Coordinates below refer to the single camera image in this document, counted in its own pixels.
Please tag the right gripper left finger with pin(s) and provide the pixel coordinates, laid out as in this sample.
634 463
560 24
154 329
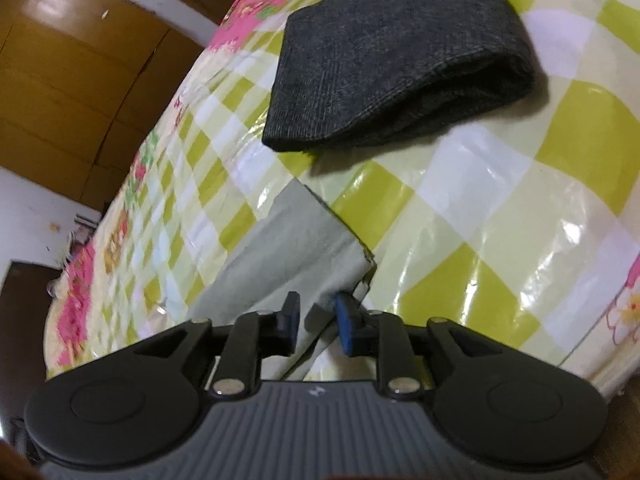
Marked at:
253 337

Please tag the grey-green pants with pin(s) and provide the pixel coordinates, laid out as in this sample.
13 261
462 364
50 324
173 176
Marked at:
301 246

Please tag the folded dark grey garment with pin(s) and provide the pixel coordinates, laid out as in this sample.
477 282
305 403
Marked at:
372 72

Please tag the brown wooden wardrobe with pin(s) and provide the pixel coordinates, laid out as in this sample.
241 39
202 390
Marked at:
84 81

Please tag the dark wooden headboard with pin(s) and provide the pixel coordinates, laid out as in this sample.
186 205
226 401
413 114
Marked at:
25 303

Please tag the checkered cartoon bed cover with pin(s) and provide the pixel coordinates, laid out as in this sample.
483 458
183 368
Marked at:
523 225

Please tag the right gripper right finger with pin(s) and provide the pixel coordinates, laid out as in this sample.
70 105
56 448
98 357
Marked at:
382 336

